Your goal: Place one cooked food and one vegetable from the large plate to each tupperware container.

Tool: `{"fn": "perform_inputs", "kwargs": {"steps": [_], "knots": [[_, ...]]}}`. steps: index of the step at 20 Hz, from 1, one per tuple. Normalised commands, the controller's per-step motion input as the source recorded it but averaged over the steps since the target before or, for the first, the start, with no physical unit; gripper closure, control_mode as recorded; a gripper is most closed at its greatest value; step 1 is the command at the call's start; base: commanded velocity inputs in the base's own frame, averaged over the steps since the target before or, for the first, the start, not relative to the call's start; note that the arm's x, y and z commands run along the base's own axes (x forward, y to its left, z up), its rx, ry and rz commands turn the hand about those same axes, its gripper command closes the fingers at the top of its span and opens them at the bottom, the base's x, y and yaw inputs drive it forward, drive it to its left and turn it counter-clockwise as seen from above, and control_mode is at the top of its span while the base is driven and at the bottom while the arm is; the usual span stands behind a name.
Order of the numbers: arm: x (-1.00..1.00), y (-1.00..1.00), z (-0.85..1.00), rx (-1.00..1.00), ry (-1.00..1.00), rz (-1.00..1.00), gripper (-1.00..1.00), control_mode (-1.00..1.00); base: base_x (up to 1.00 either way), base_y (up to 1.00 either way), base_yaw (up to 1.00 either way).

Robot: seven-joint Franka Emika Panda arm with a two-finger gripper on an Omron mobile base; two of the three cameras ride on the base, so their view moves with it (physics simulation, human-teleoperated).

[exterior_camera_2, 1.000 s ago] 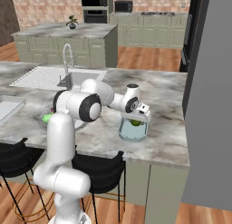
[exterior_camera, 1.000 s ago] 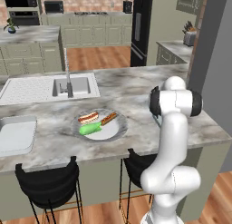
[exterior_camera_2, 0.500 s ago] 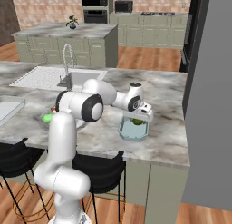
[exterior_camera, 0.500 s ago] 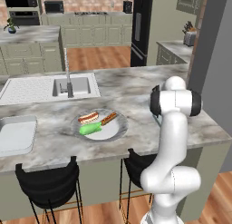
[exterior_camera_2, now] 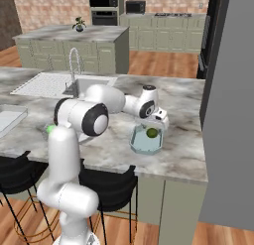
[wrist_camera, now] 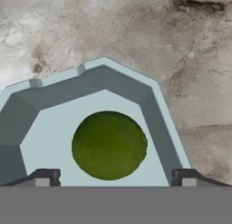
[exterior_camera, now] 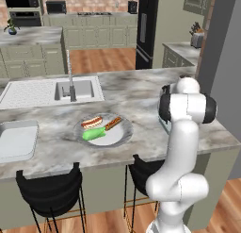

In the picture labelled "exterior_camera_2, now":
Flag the silver spring tap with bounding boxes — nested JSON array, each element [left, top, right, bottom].
[[62, 47, 82, 96]]

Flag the white rectangular plate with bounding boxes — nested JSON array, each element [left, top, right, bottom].
[[0, 104, 29, 139]]

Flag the black hob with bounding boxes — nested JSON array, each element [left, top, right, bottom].
[[154, 12, 193, 19]]

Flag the tall grey cabinet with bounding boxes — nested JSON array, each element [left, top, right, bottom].
[[197, 0, 254, 232]]

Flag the black wall oven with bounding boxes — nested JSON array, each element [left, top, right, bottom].
[[87, 0, 120, 27]]

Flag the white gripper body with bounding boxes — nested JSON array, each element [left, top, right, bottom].
[[142, 115, 170, 131]]

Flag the green kitchen island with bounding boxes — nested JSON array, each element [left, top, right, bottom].
[[12, 24, 130, 75]]

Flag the potted plant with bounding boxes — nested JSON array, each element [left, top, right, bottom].
[[71, 16, 88, 33]]

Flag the black microwave oven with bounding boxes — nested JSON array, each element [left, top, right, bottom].
[[125, 0, 147, 15]]

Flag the green round vegetable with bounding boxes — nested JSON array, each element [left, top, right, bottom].
[[146, 127, 159, 139]]

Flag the green cupboard run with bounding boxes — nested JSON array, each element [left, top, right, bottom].
[[119, 13, 208, 55]]

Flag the white sink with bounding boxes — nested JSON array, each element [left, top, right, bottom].
[[9, 71, 119, 100]]

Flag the black bar stool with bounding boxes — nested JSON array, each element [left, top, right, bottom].
[[0, 150, 57, 245], [78, 159, 139, 245]]

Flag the black fridge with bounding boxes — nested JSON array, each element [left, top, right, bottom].
[[195, 0, 225, 80]]

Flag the pale blue tupperware container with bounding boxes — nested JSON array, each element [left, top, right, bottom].
[[129, 124, 166, 157]]

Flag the green counter cabinet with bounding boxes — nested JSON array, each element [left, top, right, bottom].
[[136, 175, 208, 245]]

